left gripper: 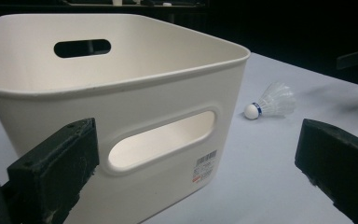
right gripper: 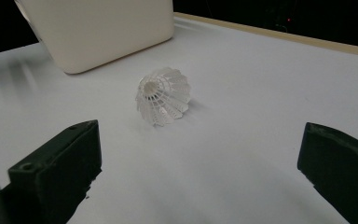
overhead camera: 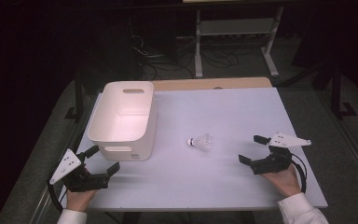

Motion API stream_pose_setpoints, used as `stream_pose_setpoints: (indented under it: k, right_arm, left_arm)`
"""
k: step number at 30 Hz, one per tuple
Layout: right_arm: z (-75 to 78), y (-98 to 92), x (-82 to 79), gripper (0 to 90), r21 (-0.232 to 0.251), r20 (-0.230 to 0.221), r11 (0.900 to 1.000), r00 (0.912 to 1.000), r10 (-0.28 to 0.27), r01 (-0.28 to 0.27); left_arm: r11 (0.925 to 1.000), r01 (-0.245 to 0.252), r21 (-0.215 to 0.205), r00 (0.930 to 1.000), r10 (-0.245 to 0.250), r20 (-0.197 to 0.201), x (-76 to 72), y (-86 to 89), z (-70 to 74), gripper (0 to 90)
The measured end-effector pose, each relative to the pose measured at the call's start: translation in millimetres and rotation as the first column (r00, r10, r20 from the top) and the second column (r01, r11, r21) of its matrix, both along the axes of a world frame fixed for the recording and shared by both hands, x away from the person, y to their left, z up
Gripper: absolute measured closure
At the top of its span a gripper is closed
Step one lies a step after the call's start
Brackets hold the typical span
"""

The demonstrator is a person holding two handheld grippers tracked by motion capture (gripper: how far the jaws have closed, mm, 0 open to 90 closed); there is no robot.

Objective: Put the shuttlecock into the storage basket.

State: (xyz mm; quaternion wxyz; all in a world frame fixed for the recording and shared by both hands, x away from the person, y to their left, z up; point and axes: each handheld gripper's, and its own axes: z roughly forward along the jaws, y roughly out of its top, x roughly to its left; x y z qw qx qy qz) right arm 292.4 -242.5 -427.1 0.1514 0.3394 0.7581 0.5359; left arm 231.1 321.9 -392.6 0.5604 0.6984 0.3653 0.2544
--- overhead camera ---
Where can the person's left hand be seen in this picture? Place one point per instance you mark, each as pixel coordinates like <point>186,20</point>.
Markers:
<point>80,199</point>

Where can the person's right hand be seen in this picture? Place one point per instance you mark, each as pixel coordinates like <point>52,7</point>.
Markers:
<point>284,182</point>

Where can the white plastic storage bin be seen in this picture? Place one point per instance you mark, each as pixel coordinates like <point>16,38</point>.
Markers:
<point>124,124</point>

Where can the white metal desk frame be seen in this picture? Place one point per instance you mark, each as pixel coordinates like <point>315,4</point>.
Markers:
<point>199,46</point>

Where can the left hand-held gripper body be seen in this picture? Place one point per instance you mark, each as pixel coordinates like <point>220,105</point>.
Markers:
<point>84,180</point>

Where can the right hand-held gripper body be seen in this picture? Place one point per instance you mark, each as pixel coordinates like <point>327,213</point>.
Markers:
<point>273,161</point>

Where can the white shuttlecock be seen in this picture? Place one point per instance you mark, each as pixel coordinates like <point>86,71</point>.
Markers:
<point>200,142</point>

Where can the black metal stand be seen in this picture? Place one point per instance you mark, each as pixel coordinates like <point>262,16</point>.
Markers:
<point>337,93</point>
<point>79,93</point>

